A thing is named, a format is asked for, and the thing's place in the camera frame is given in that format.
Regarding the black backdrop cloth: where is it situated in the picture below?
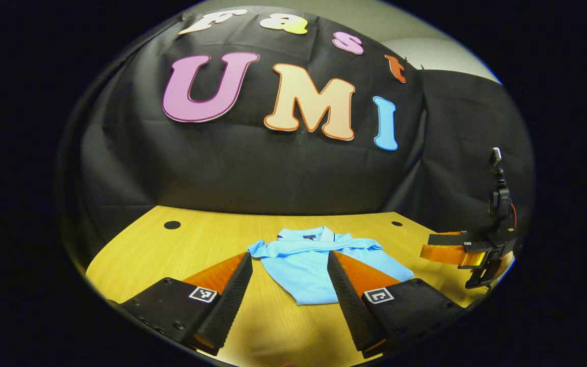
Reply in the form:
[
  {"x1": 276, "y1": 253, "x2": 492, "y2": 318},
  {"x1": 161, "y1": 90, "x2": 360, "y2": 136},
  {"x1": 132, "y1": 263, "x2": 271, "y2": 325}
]
[{"x1": 57, "y1": 5, "x2": 535, "y2": 255}]

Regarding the light blue T-shirt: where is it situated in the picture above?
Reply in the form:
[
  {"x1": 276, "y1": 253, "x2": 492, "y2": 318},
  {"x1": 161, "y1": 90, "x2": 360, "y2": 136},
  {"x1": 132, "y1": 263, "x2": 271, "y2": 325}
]
[{"x1": 247, "y1": 226, "x2": 415, "y2": 306}]

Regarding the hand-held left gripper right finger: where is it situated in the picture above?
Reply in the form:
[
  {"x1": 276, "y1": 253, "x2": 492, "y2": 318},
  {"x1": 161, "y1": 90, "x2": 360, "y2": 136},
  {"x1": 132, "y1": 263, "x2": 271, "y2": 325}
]
[{"x1": 327, "y1": 250, "x2": 465, "y2": 359}]

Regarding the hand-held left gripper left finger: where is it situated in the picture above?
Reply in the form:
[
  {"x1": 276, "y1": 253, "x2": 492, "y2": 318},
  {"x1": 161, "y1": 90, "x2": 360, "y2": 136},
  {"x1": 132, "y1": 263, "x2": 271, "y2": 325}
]
[{"x1": 120, "y1": 251, "x2": 253, "y2": 356}]

